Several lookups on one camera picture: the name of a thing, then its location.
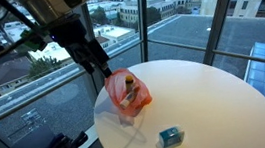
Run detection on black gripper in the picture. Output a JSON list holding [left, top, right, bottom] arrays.
[[47, 16, 114, 85]]

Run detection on dark bottle with yellow lid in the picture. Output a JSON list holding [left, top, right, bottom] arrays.
[[124, 74, 138, 95]]

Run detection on white Pantene bottle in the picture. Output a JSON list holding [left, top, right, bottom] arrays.
[[117, 89, 141, 110]]

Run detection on orange plastic bag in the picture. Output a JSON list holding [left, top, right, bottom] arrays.
[[102, 65, 155, 120]]

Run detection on metal window railing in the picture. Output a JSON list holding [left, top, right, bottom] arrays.
[[147, 26, 265, 84], [0, 40, 151, 129]]

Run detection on blue Mentos gum container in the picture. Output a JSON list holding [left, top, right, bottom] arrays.
[[154, 123, 187, 148]]

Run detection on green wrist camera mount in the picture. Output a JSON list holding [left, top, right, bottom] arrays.
[[19, 25, 51, 53]]

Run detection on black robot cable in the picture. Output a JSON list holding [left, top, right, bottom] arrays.
[[0, 0, 57, 73]]

